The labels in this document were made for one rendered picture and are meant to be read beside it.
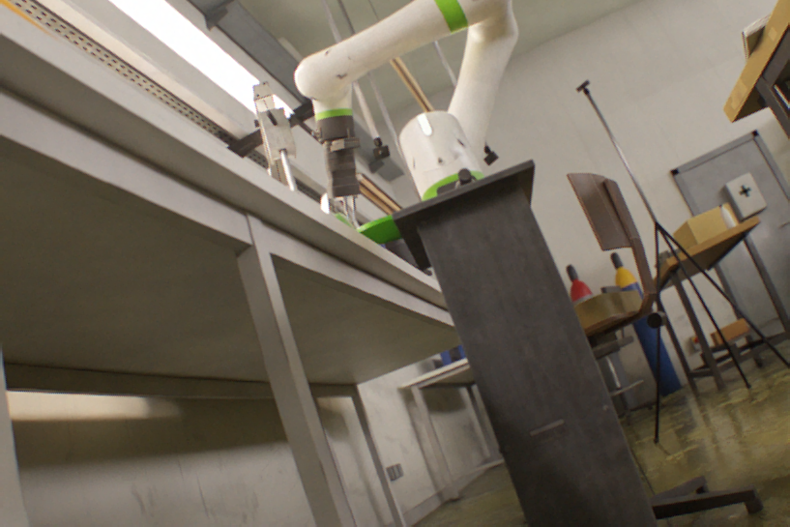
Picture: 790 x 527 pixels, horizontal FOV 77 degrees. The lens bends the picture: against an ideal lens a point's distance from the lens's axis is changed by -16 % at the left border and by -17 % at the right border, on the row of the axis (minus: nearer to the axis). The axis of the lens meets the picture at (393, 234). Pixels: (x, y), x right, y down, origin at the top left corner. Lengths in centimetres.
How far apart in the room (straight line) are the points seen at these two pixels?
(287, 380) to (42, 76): 52
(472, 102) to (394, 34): 24
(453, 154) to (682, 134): 582
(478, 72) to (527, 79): 574
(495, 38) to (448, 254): 67
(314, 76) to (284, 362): 68
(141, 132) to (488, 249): 54
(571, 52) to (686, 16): 154
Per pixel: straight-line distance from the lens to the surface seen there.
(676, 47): 736
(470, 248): 92
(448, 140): 114
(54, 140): 65
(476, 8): 133
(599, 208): 139
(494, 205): 94
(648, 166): 665
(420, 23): 132
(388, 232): 165
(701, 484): 178
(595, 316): 133
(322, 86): 132
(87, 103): 67
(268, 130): 125
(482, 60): 142
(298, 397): 85
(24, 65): 62
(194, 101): 284
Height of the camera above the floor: 45
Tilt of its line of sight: 20 degrees up
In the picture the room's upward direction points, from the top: 20 degrees counter-clockwise
